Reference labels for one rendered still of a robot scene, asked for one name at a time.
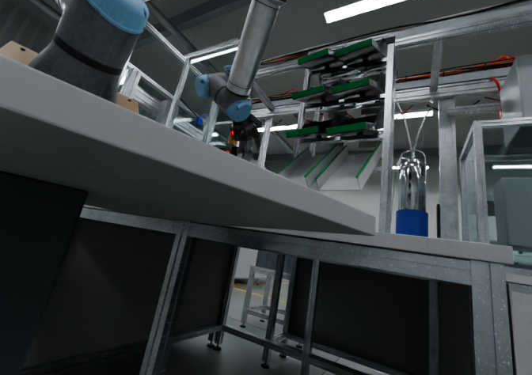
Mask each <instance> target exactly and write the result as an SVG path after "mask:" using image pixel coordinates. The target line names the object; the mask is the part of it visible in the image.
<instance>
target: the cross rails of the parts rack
mask: <svg viewBox="0 0 532 375"><path fill-rule="evenodd" d="M382 63H387V57H385V58H381V59H374V60H370V61H365V62H358V63H353V64H348V65H344V66H337V67H333V68H328V69H323V70H316V71H311V72H310V76H311V77H312V76H316V75H321V74H329V73H333V72H338V71H342V70H350V69H355V68H360V67H365V66H373V65H377V64H382ZM380 72H383V73H384V74H385V75H386V70H384V71H379V72H374V73H369V74H360V75H357V76H351V77H346V78H341V79H342V80H344V81H352V80H358V79H363V78H372V77H377V76H379V74H380ZM338 81H339V78H337V79H332V80H327V81H323V85H327V84H333V83H337V82H338ZM385 98H386V94H378V95H372V96H365V97H354V98H348V99H342V100H330V101H323V102H317V103H311V104H305V108H318V107H324V106H332V105H338V104H351V103H358V102H364V101H372V100H384V99H385ZM384 106H385V102H378V103H371V104H357V105H354V106H353V105H351V106H343V107H337V108H323V109H319V113H325V112H339V111H347V110H355V109H362V108H376V107H384ZM381 140H383V134H366V135H352V136H340V137H326V138H300V141H299V142H300V143H316V144H317V143H334V142H365V141H381Z"/></svg>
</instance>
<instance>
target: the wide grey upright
mask: <svg viewBox="0 0 532 375"><path fill-rule="evenodd" d="M449 107H454V98H453V99H445V100H439V201H440V238H441V239H449V240H456V241H459V220H458V175H457V153H456V130H455V116H447V108H449Z"/></svg>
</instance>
